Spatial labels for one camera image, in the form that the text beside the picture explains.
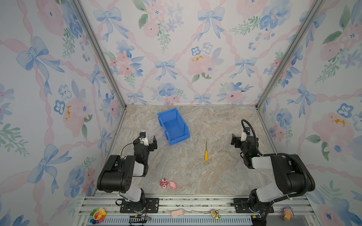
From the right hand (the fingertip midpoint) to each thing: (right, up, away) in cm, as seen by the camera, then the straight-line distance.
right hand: (241, 134), depth 94 cm
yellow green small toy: (-23, -37, -24) cm, 50 cm away
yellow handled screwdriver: (-24, -12, -1) cm, 27 cm away
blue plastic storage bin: (-44, +2, +13) cm, 46 cm away
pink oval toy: (-42, -37, -24) cm, 61 cm away
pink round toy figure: (-50, -26, -16) cm, 58 cm away
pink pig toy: (-45, -27, -14) cm, 54 cm away
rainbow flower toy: (-81, -39, -23) cm, 93 cm away
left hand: (-62, -1, -2) cm, 62 cm away
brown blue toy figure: (+13, -37, -24) cm, 46 cm away
